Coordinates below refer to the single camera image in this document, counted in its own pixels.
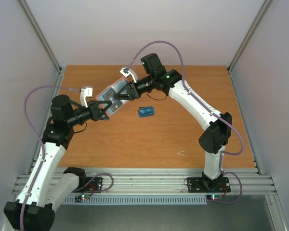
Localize purple cable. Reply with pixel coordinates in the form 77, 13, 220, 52
126, 40, 245, 156
19, 85, 84, 231

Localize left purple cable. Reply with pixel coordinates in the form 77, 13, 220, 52
19, 85, 84, 231

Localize base mount plate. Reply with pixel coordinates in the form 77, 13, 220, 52
185, 177, 231, 193
72, 177, 103, 193

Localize light blue card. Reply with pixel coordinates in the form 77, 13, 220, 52
138, 110, 155, 118

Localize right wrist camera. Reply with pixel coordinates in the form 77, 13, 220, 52
120, 66, 138, 83

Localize left circuit board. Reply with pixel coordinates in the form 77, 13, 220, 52
74, 194, 91, 203

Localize circuit board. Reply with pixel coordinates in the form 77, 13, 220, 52
74, 194, 91, 203
207, 193, 226, 201

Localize left aluminium corner post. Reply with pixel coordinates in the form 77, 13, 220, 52
18, 0, 63, 74

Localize aluminium corner post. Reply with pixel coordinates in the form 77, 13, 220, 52
18, 0, 63, 74
227, 0, 274, 73

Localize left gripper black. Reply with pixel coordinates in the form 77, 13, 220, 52
67, 100, 112, 126

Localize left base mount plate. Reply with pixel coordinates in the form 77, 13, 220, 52
72, 177, 103, 193

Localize right aluminium corner post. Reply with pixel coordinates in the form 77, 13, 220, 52
227, 0, 274, 73

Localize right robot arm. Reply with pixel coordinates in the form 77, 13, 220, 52
115, 53, 232, 192

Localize right circuit board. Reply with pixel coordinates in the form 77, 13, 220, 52
207, 193, 226, 201

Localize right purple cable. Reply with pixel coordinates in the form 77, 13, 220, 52
126, 40, 245, 156

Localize aluminium rail frame front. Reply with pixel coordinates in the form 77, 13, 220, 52
13, 167, 277, 196

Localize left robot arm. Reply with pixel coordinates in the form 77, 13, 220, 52
4, 95, 112, 231

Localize grey slotted cable duct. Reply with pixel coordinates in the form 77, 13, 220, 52
63, 194, 207, 206

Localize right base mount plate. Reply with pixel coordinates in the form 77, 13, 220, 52
185, 177, 231, 193

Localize blue VIP card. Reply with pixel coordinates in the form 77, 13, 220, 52
137, 106, 155, 118

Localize pink card holder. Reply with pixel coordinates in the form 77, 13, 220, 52
95, 77, 128, 117

